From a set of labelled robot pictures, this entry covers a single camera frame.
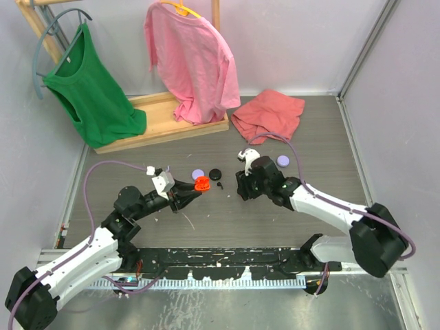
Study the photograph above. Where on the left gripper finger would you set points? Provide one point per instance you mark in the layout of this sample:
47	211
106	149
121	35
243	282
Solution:
181	187
186	197

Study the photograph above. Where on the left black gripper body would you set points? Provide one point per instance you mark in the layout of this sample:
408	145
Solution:
171	199

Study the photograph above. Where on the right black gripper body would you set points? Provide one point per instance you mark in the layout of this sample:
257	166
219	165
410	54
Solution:
251	188

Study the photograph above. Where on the orange round charging case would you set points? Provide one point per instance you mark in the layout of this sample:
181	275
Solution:
202	184

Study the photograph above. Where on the lilac earbud charging case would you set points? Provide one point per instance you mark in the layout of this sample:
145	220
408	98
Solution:
283	161

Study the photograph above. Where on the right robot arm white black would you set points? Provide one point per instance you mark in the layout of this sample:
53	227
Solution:
371	237

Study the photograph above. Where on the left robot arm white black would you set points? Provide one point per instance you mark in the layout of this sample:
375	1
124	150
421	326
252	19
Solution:
36	296

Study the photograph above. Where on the lilac round charging case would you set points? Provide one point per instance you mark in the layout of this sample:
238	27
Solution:
197	173

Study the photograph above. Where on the black round charging case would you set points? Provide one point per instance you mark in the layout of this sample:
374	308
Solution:
215	174

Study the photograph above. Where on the coral folded cloth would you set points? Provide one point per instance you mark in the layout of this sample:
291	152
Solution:
269	115

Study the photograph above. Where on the wooden clothes rack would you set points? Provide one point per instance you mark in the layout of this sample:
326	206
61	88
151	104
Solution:
158	107

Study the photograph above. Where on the green tank top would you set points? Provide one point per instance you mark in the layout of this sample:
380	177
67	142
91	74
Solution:
96	104

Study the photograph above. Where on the pink t-shirt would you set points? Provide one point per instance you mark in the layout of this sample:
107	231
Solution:
194	62

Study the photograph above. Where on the yellow hanger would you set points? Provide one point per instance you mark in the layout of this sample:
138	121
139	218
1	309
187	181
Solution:
180	8

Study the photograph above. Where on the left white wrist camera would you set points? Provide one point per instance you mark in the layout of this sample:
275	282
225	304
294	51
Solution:
163	184

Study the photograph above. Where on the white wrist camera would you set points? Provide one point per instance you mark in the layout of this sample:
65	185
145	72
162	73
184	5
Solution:
247	157
163	184

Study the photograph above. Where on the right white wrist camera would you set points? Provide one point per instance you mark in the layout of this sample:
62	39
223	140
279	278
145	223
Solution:
247	157

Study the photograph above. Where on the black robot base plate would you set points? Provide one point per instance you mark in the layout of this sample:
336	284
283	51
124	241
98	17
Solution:
271	263

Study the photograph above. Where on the white slotted cable duct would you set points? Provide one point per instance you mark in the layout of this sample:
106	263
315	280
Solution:
245	282

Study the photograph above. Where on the aluminium corner post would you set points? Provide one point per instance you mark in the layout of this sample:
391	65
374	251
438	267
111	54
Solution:
373	37

